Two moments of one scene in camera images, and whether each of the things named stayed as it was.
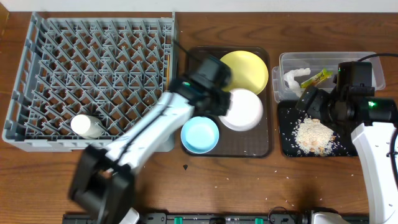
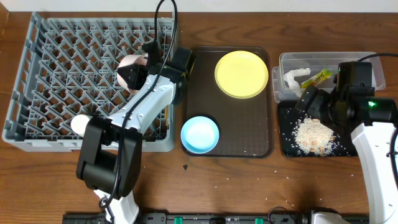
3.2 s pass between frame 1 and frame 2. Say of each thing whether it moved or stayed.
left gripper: moved
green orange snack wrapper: stayed
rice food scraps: stayed
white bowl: moved
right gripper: stayed
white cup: stayed
